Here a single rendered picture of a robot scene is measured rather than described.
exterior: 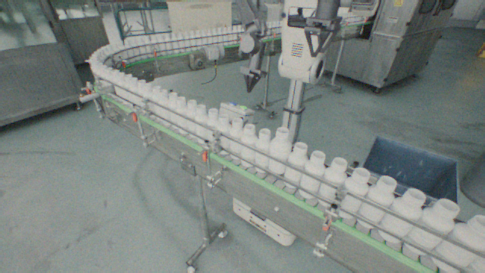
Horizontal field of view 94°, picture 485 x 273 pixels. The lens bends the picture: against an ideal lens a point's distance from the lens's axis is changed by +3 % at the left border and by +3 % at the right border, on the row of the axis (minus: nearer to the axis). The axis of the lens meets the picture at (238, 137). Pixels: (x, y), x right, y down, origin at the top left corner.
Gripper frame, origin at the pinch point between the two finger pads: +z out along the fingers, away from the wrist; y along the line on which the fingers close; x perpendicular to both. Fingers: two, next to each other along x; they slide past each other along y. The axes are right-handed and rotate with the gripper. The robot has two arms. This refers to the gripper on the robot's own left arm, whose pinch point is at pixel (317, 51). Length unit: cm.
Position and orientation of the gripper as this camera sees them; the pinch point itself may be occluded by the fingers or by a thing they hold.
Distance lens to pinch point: 75.3
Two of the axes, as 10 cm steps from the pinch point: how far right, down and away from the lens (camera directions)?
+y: 6.2, -4.5, 6.5
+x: -7.9, -3.6, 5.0
